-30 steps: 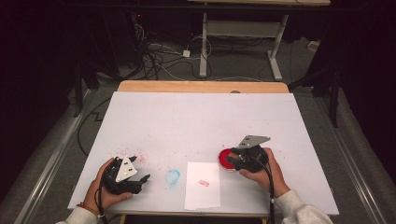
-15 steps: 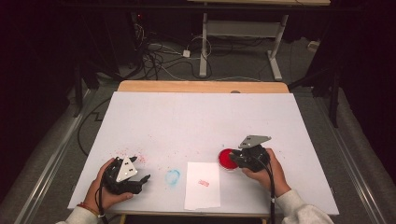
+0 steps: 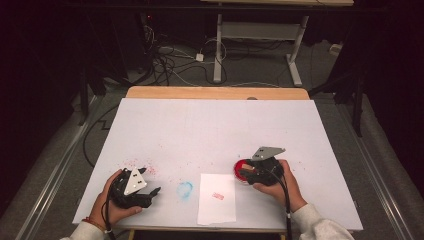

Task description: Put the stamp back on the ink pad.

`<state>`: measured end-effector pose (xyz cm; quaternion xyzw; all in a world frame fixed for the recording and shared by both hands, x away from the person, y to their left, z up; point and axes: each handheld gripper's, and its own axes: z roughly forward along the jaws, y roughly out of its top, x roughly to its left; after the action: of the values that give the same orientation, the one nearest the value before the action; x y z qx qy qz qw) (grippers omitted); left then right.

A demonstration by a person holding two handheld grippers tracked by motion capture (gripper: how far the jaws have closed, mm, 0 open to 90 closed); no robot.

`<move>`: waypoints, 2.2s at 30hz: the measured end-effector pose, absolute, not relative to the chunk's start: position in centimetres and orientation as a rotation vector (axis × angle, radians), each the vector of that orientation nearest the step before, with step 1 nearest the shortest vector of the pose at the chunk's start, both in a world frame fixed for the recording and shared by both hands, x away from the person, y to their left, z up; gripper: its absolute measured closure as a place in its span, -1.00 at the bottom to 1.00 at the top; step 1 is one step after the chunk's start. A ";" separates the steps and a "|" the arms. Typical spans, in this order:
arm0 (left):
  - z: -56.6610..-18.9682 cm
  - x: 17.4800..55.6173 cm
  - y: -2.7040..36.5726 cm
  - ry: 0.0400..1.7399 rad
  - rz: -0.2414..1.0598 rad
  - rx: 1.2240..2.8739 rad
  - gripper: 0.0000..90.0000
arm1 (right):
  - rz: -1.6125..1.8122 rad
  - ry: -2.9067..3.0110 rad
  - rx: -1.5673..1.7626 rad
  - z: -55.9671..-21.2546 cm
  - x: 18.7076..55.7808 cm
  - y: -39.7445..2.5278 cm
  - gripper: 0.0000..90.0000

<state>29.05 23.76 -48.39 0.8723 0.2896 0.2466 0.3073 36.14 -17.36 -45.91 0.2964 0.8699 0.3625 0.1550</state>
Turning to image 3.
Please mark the white paper sheet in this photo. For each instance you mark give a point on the white paper sheet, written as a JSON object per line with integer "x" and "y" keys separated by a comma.
{"x": 216, "y": 203}

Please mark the wooden stamp block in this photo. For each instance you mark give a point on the wooden stamp block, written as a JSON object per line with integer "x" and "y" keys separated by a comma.
{"x": 247, "y": 166}

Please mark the white power adapter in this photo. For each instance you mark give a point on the white power adapter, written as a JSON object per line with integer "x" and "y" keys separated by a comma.
{"x": 199, "y": 57}

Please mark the round red ink pad dish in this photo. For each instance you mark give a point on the round red ink pad dish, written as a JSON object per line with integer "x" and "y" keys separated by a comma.
{"x": 238, "y": 170}

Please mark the black stand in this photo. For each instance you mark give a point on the black stand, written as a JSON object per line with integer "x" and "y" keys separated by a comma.
{"x": 357, "y": 106}

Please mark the white desk frame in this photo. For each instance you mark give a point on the white desk frame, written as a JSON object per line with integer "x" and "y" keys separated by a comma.
{"x": 260, "y": 30}

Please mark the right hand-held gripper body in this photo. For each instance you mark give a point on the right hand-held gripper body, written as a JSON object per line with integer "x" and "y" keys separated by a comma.
{"x": 266, "y": 166}

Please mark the metal floor rail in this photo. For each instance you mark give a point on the metal floor rail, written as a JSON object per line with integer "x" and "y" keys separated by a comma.
{"x": 376, "y": 166}
{"x": 60, "y": 166}

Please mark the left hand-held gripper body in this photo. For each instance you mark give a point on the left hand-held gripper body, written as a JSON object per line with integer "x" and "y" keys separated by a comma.
{"x": 133, "y": 186}

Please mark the large white table cover sheet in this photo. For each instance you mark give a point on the large white table cover sheet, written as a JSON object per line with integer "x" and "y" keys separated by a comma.
{"x": 200, "y": 133}

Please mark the person's right hand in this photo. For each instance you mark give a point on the person's right hand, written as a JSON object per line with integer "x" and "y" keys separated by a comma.
{"x": 283, "y": 193}

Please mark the person's left hand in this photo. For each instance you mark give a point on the person's left hand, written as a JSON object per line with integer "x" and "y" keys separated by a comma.
{"x": 103, "y": 206}

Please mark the wooden table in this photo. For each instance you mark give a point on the wooden table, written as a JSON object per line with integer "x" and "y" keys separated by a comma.
{"x": 216, "y": 92}

